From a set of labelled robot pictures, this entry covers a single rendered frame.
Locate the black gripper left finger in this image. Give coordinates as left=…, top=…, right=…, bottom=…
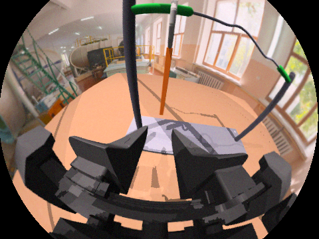
left=69, top=125, right=148, bottom=195

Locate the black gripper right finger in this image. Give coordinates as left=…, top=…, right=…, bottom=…
left=171, top=129, right=248, bottom=200

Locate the white loop with orange handle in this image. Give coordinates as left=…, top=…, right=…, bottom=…
left=159, top=0, right=178, bottom=115

